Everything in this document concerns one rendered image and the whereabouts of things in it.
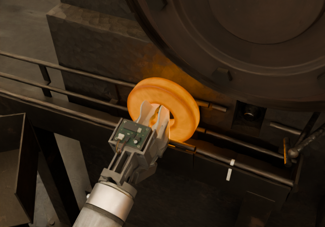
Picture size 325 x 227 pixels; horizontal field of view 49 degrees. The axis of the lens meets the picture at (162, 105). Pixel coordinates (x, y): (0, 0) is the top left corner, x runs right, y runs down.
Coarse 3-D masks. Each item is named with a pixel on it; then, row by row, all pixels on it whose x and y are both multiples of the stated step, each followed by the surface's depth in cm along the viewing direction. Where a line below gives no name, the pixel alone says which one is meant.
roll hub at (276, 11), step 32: (192, 0) 40; (224, 0) 37; (256, 0) 35; (288, 0) 34; (320, 0) 33; (192, 32) 43; (224, 32) 42; (256, 32) 38; (288, 32) 36; (320, 32) 37; (192, 64) 45; (224, 64) 43; (256, 64) 43; (288, 64) 41; (320, 64) 38; (288, 96) 42
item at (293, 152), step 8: (320, 112) 58; (312, 120) 55; (304, 128) 53; (320, 128) 52; (304, 136) 51; (312, 136) 50; (288, 144) 52; (296, 144) 49; (304, 144) 49; (288, 152) 48; (296, 152) 47; (288, 160) 50
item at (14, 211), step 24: (0, 120) 78; (24, 120) 76; (0, 144) 83; (24, 144) 73; (0, 168) 82; (24, 168) 71; (0, 192) 77; (24, 192) 69; (0, 216) 73; (24, 216) 73
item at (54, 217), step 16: (32, 128) 94; (48, 144) 103; (48, 160) 105; (48, 176) 111; (64, 176) 117; (48, 192) 120; (64, 192) 120; (64, 208) 124; (80, 208) 140; (240, 208) 77; (256, 208) 74; (48, 224) 135; (64, 224) 135; (240, 224) 81; (256, 224) 78
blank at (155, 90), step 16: (144, 80) 72; (160, 80) 70; (128, 96) 74; (144, 96) 72; (160, 96) 70; (176, 96) 68; (176, 112) 71; (192, 112) 70; (176, 128) 74; (192, 128) 72
